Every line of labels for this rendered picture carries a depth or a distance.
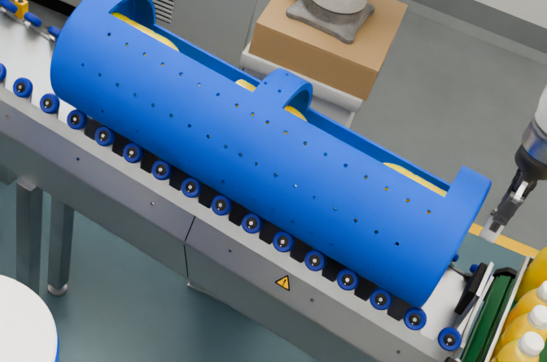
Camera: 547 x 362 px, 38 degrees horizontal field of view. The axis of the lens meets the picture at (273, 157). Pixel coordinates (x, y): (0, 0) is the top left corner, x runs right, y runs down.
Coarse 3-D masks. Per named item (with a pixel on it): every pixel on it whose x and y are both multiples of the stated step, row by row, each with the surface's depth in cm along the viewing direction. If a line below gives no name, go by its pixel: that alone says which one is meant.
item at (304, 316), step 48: (0, 48) 187; (48, 48) 190; (0, 144) 188; (48, 144) 176; (48, 192) 197; (96, 192) 176; (144, 192) 170; (144, 240) 184; (192, 240) 169; (240, 288) 172; (288, 288) 163; (288, 336) 180; (336, 336) 162; (384, 336) 157; (432, 336) 156
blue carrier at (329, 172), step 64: (128, 0) 173; (64, 64) 157; (128, 64) 153; (192, 64) 151; (128, 128) 158; (192, 128) 150; (256, 128) 147; (320, 128) 170; (256, 192) 150; (320, 192) 144; (384, 192) 141; (448, 192) 141; (384, 256) 143; (448, 256) 138
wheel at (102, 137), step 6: (102, 126) 169; (96, 132) 169; (102, 132) 168; (108, 132) 168; (114, 132) 169; (96, 138) 169; (102, 138) 169; (108, 138) 168; (114, 138) 169; (102, 144) 168; (108, 144) 168
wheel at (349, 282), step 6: (342, 270) 156; (348, 270) 156; (342, 276) 156; (348, 276) 156; (354, 276) 155; (342, 282) 156; (348, 282) 156; (354, 282) 155; (342, 288) 156; (348, 288) 156; (354, 288) 156
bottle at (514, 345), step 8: (512, 344) 142; (504, 352) 142; (512, 352) 141; (520, 352) 140; (496, 360) 145; (504, 360) 142; (512, 360) 141; (520, 360) 140; (528, 360) 140; (536, 360) 140
